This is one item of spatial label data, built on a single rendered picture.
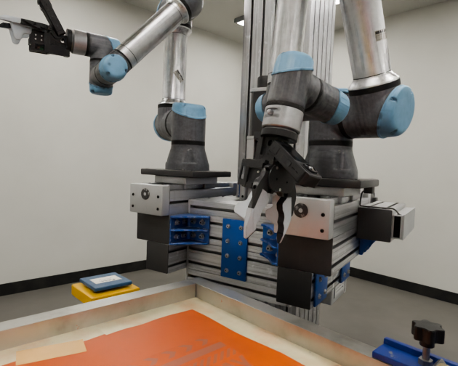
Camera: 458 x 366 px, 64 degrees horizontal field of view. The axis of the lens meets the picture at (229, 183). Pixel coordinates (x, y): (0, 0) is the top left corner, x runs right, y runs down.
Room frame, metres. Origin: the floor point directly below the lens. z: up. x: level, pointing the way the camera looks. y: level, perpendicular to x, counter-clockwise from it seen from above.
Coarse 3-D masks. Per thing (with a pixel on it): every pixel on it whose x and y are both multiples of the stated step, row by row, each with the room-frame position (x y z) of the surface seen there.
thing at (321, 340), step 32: (160, 288) 0.84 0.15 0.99; (192, 288) 0.88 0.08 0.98; (224, 288) 0.86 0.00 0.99; (32, 320) 0.65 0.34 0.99; (64, 320) 0.67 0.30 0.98; (96, 320) 0.72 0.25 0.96; (256, 320) 0.74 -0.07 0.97; (288, 320) 0.69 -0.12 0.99; (320, 352) 0.63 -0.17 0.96; (352, 352) 0.59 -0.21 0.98
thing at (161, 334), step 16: (160, 320) 0.75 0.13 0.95; (176, 320) 0.75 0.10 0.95; (192, 320) 0.75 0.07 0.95; (208, 320) 0.76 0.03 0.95; (112, 336) 0.67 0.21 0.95; (128, 336) 0.67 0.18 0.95; (144, 336) 0.68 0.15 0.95; (160, 336) 0.68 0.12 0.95; (176, 336) 0.68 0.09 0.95; (192, 336) 0.68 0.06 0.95; (224, 336) 0.69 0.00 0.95; (240, 336) 0.69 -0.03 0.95; (128, 352) 0.62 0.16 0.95; (144, 352) 0.62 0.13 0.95; (240, 352) 0.63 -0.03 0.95; (256, 352) 0.63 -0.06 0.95; (272, 352) 0.64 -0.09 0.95
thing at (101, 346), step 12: (96, 348) 0.63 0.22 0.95; (108, 348) 0.63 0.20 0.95; (120, 348) 0.63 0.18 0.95; (48, 360) 0.58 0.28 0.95; (60, 360) 0.58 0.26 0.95; (72, 360) 0.58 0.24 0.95; (84, 360) 0.59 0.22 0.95; (96, 360) 0.59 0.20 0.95; (108, 360) 0.59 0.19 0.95; (120, 360) 0.59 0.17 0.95; (132, 360) 0.59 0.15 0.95
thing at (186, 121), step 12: (180, 108) 1.22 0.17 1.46; (192, 108) 1.22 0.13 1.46; (204, 108) 1.27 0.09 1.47; (168, 120) 1.28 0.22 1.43; (180, 120) 1.22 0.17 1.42; (192, 120) 1.22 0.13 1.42; (204, 120) 1.26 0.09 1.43; (168, 132) 1.31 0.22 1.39; (180, 132) 1.22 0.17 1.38; (192, 132) 1.22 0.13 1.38; (204, 132) 1.26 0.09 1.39
